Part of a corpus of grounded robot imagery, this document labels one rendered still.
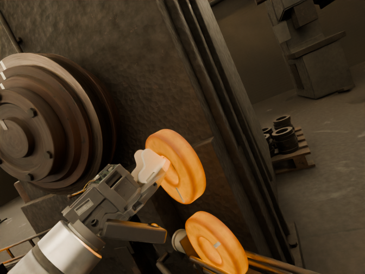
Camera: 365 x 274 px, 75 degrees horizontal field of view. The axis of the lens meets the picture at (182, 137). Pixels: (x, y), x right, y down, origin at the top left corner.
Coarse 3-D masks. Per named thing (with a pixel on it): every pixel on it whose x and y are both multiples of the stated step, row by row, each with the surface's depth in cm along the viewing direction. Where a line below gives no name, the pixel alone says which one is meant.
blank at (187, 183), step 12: (156, 132) 47; (168, 132) 45; (156, 144) 46; (168, 144) 42; (180, 144) 42; (168, 156) 44; (180, 156) 41; (192, 156) 42; (180, 168) 43; (192, 168) 41; (168, 180) 50; (180, 180) 45; (192, 180) 42; (204, 180) 43; (168, 192) 52; (180, 192) 47; (192, 192) 43
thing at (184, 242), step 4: (184, 236) 58; (180, 240) 57; (184, 240) 57; (188, 240) 58; (180, 244) 57; (184, 244) 57; (188, 244) 57; (184, 248) 57; (188, 248) 57; (192, 248) 58; (188, 252) 57; (192, 252) 57; (196, 252) 58; (188, 256) 57; (196, 256) 58; (192, 264) 57; (196, 272) 57
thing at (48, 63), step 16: (0, 64) 73; (16, 64) 71; (32, 64) 69; (48, 64) 67; (64, 64) 71; (64, 80) 67; (80, 80) 69; (80, 96) 67; (96, 96) 71; (96, 112) 68; (96, 128) 69; (96, 144) 71; (96, 160) 73; (48, 192) 84; (64, 192) 81
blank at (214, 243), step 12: (192, 216) 52; (204, 216) 49; (192, 228) 52; (204, 228) 48; (216, 228) 46; (228, 228) 47; (192, 240) 56; (204, 240) 54; (216, 240) 46; (228, 240) 45; (204, 252) 54; (216, 252) 54; (228, 252) 44; (240, 252) 45; (216, 264) 51; (228, 264) 47; (240, 264) 45
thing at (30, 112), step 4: (0, 96) 65; (32, 108) 63; (28, 112) 63; (32, 112) 62; (32, 116) 63; (48, 152) 65; (44, 156) 66; (48, 156) 65; (0, 160) 73; (28, 176) 70; (32, 176) 71; (28, 180) 71
